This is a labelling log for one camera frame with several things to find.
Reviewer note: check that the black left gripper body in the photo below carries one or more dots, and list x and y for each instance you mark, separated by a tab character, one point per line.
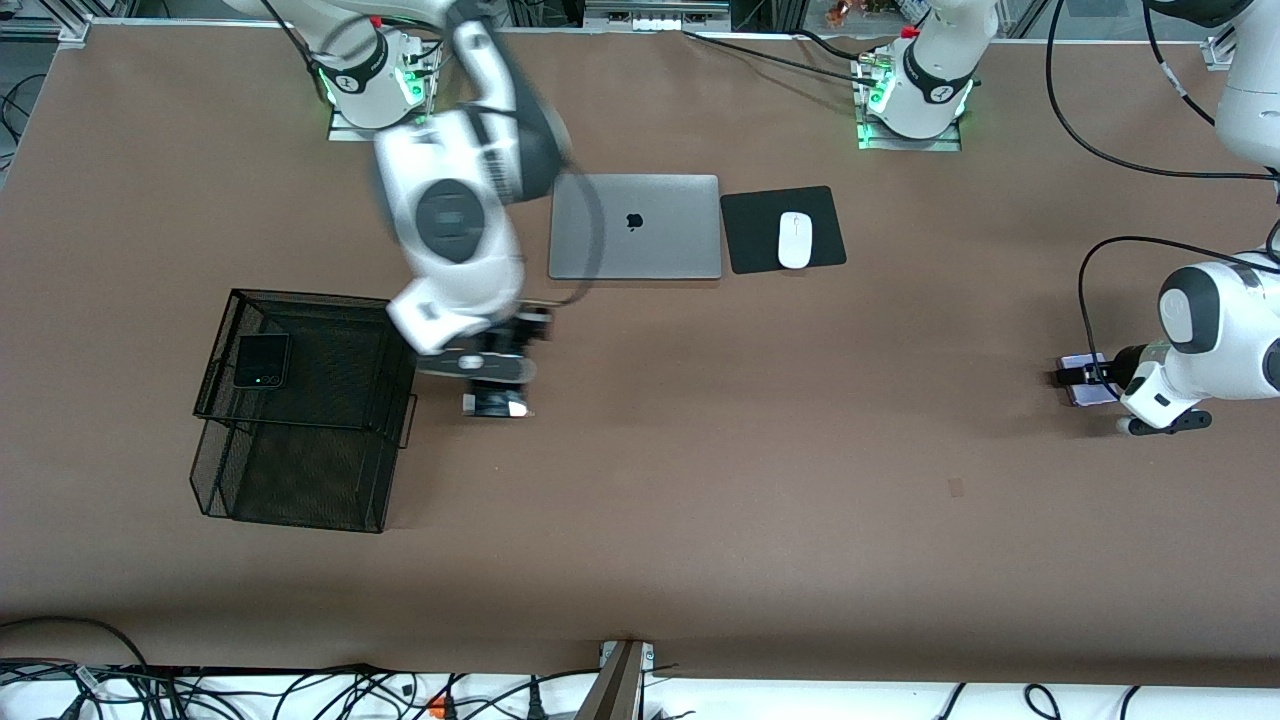
1128	365

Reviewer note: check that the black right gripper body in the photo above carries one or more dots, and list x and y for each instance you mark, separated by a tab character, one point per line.
526	328

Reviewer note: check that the lavender flip phone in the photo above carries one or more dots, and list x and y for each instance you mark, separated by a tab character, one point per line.
1080	396

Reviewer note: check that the long black smartphone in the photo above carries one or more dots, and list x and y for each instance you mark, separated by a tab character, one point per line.
495	406

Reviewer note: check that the small black flip phone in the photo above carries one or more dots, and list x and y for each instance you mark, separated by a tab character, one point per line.
262	361

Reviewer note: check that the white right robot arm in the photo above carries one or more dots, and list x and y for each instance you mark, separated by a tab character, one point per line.
455	220

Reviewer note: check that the grey closed laptop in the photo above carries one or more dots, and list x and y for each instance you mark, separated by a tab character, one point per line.
650	227

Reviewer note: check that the black mouse pad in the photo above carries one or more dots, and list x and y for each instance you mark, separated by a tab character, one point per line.
760	235

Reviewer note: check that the white computer mouse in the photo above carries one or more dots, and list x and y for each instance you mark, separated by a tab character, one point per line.
795	240

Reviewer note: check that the grey power strip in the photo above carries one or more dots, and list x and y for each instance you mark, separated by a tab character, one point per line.
655	14

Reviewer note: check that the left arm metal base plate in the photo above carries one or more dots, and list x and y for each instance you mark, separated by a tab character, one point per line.
950	145

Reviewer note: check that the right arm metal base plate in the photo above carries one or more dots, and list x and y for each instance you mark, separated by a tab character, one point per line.
345	133

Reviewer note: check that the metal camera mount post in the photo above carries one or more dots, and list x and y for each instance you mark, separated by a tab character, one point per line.
618	685

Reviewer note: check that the aluminium corner bracket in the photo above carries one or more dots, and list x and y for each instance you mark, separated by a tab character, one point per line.
1224	52

